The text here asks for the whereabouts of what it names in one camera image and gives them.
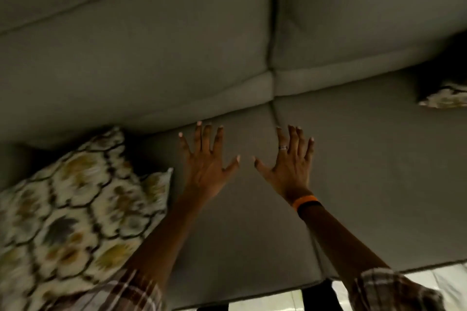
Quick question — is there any person's right hand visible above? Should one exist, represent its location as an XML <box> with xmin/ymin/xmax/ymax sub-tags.
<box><xmin>253</xmin><ymin>124</ymin><xmax>315</xmax><ymax>206</ymax></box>

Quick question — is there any patterned throw pillow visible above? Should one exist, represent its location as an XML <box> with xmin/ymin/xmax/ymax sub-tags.
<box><xmin>0</xmin><ymin>126</ymin><xmax>174</xmax><ymax>311</ymax></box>
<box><xmin>418</xmin><ymin>83</ymin><xmax>467</xmax><ymax>109</ymax></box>

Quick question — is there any person's left forearm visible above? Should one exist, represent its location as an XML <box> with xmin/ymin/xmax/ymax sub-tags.
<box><xmin>122</xmin><ymin>187</ymin><xmax>216</xmax><ymax>286</ymax></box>

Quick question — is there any black wristband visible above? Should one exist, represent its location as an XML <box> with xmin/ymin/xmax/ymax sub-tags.
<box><xmin>296</xmin><ymin>201</ymin><xmax>323</xmax><ymax>217</ymax></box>

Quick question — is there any orange wristband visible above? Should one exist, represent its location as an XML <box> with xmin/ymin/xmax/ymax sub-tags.
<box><xmin>291</xmin><ymin>195</ymin><xmax>319</xmax><ymax>210</ymax></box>

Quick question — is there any grey fabric sofa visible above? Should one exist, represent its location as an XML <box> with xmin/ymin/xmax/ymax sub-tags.
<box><xmin>0</xmin><ymin>0</ymin><xmax>467</xmax><ymax>311</ymax></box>

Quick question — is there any person's left hand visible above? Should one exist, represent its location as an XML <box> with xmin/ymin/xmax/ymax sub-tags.
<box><xmin>178</xmin><ymin>121</ymin><xmax>241</xmax><ymax>201</ymax></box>

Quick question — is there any person's right forearm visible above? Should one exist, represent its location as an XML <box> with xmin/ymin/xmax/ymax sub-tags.
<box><xmin>297</xmin><ymin>202</ymin><xmax>391</xmax><ymax>289</ymax></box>

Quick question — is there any plaid shirt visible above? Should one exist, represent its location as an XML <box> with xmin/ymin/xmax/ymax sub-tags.
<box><xmin>44</xmin><ymin>267</ymin><xmax>447</xmax><ymax>311</ymax></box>

